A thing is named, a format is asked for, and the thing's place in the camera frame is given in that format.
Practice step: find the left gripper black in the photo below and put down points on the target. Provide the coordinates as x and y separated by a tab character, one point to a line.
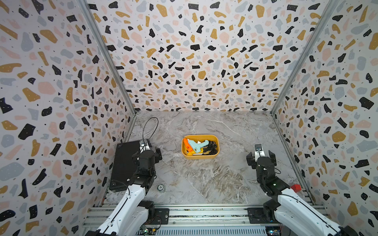
156	155

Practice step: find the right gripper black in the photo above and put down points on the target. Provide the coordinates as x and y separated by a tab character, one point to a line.
251	161

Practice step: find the orange hot glue gun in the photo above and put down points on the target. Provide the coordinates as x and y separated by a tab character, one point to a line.
187	145

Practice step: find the yellow hot glue gun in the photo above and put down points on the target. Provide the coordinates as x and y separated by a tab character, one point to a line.
191	153

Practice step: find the yellow plastic storage box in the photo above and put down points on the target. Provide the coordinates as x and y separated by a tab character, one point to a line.
201	138

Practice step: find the mint green hot glue gun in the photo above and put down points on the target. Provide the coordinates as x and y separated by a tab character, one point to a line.
210	147

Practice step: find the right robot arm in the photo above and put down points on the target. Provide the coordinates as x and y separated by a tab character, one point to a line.
285	206

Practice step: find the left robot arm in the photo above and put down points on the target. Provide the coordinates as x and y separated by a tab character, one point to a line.
133	210

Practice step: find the black flat box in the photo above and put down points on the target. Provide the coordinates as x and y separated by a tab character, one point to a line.
124	165

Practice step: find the small round metal disc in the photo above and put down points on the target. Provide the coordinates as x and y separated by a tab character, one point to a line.
161	188

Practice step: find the red small object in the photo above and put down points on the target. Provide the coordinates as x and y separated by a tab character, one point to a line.
296	188

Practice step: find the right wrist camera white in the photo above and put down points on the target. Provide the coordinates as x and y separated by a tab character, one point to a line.
259	152

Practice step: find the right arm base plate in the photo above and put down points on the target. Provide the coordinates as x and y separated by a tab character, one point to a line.
261	215

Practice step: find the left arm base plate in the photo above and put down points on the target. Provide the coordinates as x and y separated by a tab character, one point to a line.
158	216

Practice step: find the aluminium front rail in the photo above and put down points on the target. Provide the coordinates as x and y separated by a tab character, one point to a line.
184	215

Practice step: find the white perforated cable tray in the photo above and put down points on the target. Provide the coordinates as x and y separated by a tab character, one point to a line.
208	231

